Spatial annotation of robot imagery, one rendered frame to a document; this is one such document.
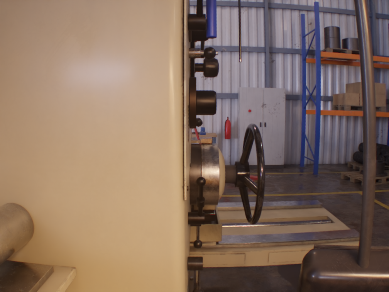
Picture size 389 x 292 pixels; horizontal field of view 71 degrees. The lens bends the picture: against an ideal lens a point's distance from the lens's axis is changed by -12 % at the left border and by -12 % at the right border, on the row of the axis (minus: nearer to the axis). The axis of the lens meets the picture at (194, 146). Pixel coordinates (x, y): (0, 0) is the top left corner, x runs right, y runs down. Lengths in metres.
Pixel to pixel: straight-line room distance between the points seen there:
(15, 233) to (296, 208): 2.36
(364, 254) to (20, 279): 0.63
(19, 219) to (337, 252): 0.61
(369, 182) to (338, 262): 0.14
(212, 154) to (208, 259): 0.96
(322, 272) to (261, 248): 1.43
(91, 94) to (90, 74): 0.04
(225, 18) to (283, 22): 1.65
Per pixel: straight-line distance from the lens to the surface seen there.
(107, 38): 0.63
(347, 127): 9.62
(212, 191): 1.05
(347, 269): 0.55
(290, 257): 1.98
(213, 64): 1.04
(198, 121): 1.37
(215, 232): 1.64
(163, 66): 0.59
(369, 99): 0.49
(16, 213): 0.70
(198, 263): 0.84
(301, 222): 2.44
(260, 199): 1.00
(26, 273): 0.70
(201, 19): 0.72
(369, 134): 0.49
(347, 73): 9.62
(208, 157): 1.05
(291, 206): 2.71
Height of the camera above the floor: 1.53
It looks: 7 degrees down
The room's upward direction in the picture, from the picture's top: straight up
